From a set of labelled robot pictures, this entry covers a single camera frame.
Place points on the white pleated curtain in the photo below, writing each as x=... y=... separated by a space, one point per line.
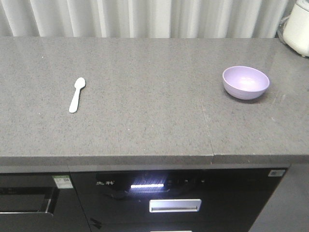
x=143 y=18

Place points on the white rice cooker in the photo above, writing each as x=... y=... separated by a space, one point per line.
x=293 y=30

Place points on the pale green plastic spoon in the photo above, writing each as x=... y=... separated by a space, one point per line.
x=79 y=84

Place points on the black built-in sterilizer cabinet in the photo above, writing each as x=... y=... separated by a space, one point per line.
x=232 y=199

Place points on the purple plastic bowl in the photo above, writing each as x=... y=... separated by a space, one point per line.
x=245 y=83

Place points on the upper silver drawer handle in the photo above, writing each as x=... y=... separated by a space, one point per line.
x=174 y=205

